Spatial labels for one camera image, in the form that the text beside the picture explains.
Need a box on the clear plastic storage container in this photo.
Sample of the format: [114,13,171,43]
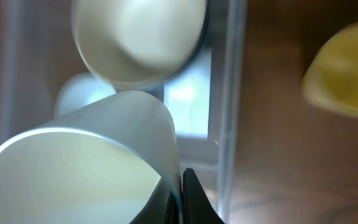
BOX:
[0,0,247,220]

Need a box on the beige bowl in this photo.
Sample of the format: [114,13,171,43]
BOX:
[71,0,208,90]

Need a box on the yellow cup leftmost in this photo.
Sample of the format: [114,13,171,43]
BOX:
[302,22,358,118]

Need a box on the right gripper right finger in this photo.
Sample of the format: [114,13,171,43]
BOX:
[182,168,224,224]

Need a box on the light blue small bowl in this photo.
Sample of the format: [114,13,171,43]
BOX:
[53,73,116,118]

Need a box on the white cup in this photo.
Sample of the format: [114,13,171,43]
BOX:
[0,91,181,223]

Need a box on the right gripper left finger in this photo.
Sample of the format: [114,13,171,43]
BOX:
[130,179,179,224]

